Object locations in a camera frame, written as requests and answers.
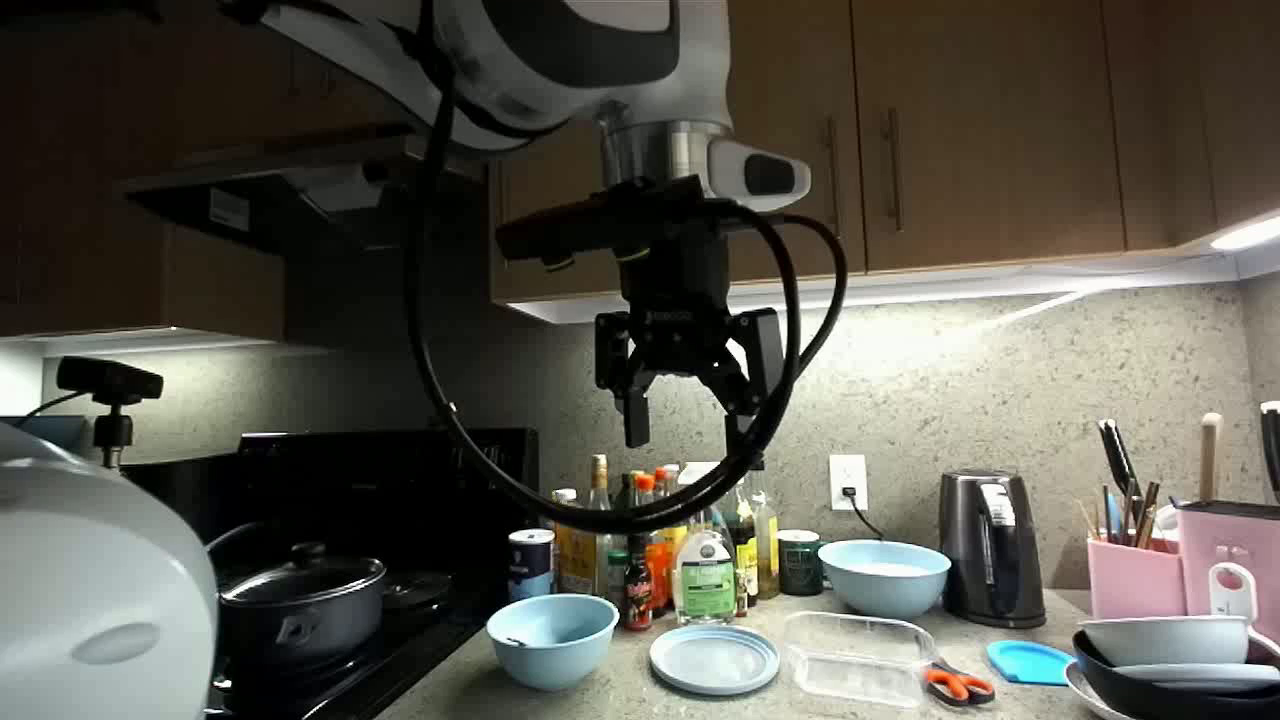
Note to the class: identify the orange handled scissors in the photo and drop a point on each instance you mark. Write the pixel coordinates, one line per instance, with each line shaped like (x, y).
(946, 683)

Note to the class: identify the grey bowl in pan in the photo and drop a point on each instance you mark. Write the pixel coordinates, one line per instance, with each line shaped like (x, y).
(1169, 639)

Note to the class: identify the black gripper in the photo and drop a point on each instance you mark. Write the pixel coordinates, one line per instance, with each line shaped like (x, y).
(672, 281)

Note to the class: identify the black electric kettle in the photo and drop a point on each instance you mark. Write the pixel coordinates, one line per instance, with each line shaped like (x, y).
(990, 538)

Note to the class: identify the black camera on stand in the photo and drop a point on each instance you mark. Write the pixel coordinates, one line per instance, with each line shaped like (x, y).
(115, 385)

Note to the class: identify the black stove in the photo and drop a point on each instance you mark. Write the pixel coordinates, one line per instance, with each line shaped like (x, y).
(400, 497)

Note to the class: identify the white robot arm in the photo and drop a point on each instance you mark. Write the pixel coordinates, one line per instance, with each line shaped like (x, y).
(652, 80)

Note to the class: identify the blue silicone lid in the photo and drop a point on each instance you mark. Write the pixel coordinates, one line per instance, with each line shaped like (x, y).
(1028, 663)

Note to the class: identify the pink knife block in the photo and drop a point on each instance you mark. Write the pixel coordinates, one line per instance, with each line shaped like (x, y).
(1235, 561)

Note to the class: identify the clear plastic container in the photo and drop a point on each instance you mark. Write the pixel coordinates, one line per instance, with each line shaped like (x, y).
(856, 657)

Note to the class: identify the yellow oil bottle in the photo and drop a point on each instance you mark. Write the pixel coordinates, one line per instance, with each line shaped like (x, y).
(764, 538)

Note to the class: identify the orange sauce bottle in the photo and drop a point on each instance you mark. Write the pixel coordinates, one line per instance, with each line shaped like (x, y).
(657, 551)

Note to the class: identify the pink utensil holder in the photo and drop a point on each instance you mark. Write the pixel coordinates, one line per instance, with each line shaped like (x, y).
(1133, 580)

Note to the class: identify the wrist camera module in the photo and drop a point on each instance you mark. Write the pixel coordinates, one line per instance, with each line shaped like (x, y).
(759, 178)

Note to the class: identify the dark green lidded jar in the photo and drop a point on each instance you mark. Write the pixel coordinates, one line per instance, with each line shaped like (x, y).
(803, 561)

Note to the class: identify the white wall outlet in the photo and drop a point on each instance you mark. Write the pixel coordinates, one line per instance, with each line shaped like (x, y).
(844, 480)

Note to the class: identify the light blue bowl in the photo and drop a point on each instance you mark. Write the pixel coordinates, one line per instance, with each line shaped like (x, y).
(887, 577)
(553, 641)

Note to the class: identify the blue plate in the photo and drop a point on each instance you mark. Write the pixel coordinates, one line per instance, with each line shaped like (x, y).
(712, 663)

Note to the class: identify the light blue bowl front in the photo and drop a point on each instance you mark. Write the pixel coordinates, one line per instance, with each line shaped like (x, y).
(553, 641)

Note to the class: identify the light blue bowl back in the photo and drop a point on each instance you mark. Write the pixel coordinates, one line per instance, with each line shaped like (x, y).
(887, 577)

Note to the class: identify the white lidded spice jar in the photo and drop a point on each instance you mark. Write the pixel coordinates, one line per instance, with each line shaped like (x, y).
(528, 561)

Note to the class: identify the black range hood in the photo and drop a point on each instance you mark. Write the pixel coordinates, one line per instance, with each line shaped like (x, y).
(295, 196)

